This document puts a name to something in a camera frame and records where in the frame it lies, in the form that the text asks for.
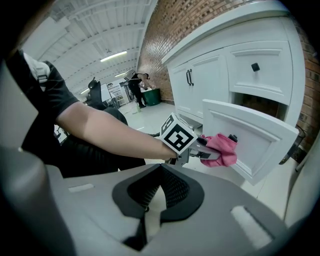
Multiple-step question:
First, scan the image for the pink cloth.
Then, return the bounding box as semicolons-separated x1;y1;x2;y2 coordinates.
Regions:
199;133;238;168

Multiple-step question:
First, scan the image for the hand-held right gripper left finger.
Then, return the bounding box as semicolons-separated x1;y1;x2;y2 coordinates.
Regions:
0;147;165;256

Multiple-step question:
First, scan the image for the white shelf rack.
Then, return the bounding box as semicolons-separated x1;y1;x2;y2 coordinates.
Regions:
107;82;131;106

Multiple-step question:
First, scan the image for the black office chair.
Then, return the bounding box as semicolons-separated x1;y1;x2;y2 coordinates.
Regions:
84;77;108;111

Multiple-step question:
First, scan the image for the white vanity cabinet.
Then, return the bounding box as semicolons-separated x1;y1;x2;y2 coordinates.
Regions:
161;2;308;136

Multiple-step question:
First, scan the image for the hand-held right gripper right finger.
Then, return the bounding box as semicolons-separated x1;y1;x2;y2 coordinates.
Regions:
139;163;288;256

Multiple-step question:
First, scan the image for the white drawer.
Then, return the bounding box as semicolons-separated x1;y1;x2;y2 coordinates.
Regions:
226;41;294;106
201;98;300;186

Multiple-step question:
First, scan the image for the green round tub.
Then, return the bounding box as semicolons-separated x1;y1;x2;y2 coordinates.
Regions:
142;87;162;107

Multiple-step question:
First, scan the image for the white closed drawer front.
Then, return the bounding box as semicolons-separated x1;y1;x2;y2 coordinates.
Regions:
226;41;294;106

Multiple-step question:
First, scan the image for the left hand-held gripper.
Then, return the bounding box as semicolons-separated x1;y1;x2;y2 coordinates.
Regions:
159;112;221;165

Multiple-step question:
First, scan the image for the person's black shirt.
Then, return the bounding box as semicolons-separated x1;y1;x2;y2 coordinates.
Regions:
4;49;81;126

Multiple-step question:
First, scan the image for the white cabinet door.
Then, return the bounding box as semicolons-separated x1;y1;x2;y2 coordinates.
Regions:
189;53;230;118
171;62;193;115

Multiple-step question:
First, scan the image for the person's left forearm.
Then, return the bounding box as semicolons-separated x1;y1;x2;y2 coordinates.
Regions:
54;101;178;162

